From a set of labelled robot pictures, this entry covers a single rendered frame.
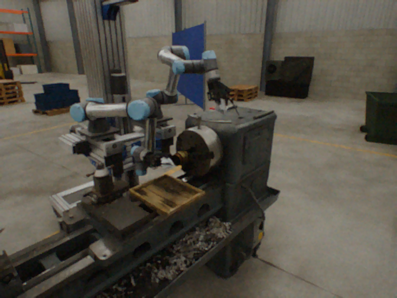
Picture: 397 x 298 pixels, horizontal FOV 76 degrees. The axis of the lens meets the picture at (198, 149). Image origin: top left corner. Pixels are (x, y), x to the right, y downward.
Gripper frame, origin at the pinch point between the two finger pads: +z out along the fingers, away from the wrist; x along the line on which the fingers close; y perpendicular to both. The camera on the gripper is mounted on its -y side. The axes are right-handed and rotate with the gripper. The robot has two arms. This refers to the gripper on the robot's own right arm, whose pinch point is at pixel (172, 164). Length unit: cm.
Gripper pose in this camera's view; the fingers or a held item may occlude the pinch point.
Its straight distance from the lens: 148.8
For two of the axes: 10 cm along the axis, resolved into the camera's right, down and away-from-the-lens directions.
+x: 0.0, -9.3, -3.6
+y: -6.7, 2.7, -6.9
